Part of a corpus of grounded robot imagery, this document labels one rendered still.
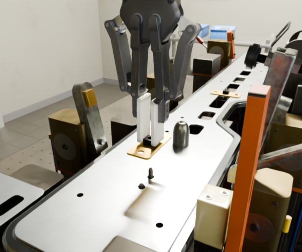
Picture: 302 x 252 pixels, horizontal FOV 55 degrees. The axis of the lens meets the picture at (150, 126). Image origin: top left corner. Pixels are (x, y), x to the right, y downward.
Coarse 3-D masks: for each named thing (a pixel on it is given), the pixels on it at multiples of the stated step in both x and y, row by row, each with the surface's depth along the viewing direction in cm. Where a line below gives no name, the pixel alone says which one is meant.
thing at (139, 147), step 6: (150, 132) 48; (144, 138) 44; (150, 138) 45; (168, 138) 46; (138, 144) 44; (144, 144) 44; (150, 144) 44; (162, 144) 44; (132, 150) 42; (138, 150) 42; (144, 150) 42; (150, 150) 42; (156, 150) 42; (138, 156) 41; (144, 156) 41; (150, 156) 41
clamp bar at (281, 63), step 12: (252, 48) 32; (288, 48) 32; (252, 60) 32; (264, 60) 32; (276, 60) 30; (288, 60) 30; (300, 60) 31; (276, 72) 31; (288, 72) 30; (300, 72) 31; (264, 84) 32; (276, 84) 31; (276, 96) 32; (264, 132) 34
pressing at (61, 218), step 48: (192, 96) 82; (240, 96) 82; (192, 144) 57; (96, 192) 43; (144, 192) 43; (192, 192) 43; (48, 240) 35; (96, 240) 35; (144, 240) 35; (192, 240) 36
